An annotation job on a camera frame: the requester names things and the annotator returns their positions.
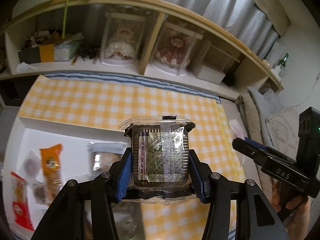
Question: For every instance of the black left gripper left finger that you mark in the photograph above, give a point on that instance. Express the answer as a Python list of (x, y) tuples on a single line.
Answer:
[(65, 217)]

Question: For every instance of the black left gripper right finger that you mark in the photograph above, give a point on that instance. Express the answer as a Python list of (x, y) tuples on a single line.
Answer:
[(255, 216)]

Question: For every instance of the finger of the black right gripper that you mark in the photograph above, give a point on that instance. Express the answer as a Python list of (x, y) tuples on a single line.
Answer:
[(270, 151), (258, 156)]

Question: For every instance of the brown cookie clear wrapper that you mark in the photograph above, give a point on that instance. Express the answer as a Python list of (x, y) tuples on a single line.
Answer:
[(39, 193)]

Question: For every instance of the red cracker snack package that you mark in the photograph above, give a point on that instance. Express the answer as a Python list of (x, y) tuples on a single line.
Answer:
[(20, 201)]

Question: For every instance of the purple donut wrapper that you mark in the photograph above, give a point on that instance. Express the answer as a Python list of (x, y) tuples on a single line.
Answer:
[(31, 166)]

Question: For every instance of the orange snack packet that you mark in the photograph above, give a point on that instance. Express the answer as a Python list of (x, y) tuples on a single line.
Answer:
[(50, 161)]

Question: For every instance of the dark square cake clear box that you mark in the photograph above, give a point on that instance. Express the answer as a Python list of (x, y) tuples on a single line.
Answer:
[(159, 162)]

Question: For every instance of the silver foil snack wrapper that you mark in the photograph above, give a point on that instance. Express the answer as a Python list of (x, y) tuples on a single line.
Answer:
[(237, 132)]

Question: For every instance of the person's right hand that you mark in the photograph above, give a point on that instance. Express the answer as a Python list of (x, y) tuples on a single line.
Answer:
[(298, 224)]

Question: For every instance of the beige fluffy blanket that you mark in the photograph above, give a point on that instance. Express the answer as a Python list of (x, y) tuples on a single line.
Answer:
[(248, 103)]

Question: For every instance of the white patterned pillow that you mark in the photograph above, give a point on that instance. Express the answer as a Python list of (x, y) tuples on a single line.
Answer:
[(283, 131)]

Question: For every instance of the white cardboard tray box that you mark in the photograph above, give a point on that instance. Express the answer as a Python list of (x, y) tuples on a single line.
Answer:
[(29, 134)]

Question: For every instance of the green glass bottle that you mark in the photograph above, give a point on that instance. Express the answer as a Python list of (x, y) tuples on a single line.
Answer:
[(282, 64)]

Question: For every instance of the small white box on shelf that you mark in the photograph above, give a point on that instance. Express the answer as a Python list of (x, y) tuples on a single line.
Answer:
[(208, 73)]

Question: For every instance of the yellow checkered cloth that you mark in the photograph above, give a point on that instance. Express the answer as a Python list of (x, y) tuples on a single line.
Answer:
[(116, 106)]

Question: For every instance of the red dress doll in case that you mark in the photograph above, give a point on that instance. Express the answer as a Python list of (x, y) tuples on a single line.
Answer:
[(175, 47)]

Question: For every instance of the blue striped mattress sheet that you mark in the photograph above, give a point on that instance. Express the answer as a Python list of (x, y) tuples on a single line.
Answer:
[(131, 80)]

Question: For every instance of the silver curtain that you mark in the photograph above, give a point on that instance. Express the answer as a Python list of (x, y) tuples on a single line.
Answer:
[(256, 23)]

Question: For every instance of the tissue box on shelf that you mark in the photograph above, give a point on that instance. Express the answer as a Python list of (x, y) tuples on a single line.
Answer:
[(65, 51)]

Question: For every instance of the orange box on shelf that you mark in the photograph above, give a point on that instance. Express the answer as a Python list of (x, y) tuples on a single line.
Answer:
[(46, 53)]

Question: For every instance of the white dress doll in case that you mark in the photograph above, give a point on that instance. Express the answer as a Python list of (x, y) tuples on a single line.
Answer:
[(121, 39)]

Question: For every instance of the cream wooden shelf unit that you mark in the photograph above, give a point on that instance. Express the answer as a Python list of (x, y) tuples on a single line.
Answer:
[(150, 38)]

